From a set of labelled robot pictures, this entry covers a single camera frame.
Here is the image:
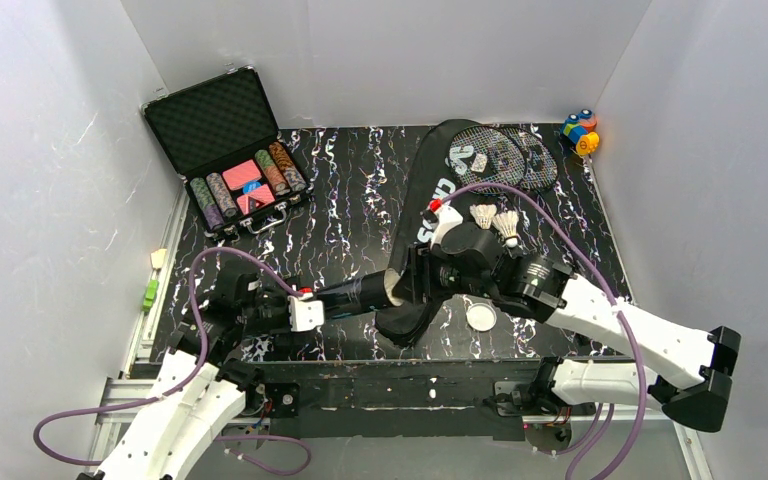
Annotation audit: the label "black shuttlecock tube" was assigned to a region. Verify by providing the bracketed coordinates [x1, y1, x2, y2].
[314, 268, 408, 323]

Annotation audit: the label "white feather shuttlecock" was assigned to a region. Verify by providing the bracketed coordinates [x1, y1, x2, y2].
[491, 210, 520, 249]
[469, 204, 497, 230]

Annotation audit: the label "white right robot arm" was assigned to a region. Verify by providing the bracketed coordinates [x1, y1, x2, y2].
[396, 222, 741, 433]

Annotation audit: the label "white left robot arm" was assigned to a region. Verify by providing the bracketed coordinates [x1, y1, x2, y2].
[84, 263, 317, 479]

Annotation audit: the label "rear badminton racket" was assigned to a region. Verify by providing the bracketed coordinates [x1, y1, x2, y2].
[502, 127, 558, 192]

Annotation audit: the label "black Crossway racket bag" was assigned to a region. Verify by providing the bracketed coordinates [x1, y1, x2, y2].
[373, 119, 491, 349]

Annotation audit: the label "white tube lid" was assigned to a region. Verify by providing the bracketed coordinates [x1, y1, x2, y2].
[466, 303, 497, 332]

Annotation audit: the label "blue dealer chip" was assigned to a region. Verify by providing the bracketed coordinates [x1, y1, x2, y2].
[243, 181, 262, 194]

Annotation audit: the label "pink playing card deck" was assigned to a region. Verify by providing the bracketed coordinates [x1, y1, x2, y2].
[222, 160, 263, 191]

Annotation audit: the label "black poker chip case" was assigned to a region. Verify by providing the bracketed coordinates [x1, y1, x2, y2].
[142, 66, 313, 242]

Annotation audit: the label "colourful toy blocks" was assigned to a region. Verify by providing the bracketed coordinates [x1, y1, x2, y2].
[561, 109, 601, 157]

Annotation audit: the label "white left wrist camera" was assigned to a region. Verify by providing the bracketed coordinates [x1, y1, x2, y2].
[289, 292, 325, 333]

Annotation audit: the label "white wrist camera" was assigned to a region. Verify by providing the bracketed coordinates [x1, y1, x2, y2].
[422, 199, 464, 251]
[289, 292, 325, 333]

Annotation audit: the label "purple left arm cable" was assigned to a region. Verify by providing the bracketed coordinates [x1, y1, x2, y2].
[32, 246, 314, 478]

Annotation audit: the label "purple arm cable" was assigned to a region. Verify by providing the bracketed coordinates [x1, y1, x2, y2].
[433, 182, 650, 480]
[32, 246, 314, 478]

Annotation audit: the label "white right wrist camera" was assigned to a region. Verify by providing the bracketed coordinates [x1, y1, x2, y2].
[422, 199, 464, 251]

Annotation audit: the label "green clip on rail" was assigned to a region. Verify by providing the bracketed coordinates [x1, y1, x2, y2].
[141, 279, 159, 313]

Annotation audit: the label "beige block on rail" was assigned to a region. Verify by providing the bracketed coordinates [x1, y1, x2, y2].
[150, 248, 167, 270]

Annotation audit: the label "black mounting base plate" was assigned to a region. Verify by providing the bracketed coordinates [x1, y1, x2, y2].
[251, 360, 597, 442]

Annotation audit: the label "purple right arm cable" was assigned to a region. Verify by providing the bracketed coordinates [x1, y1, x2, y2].
[433, 182, 650, 480]

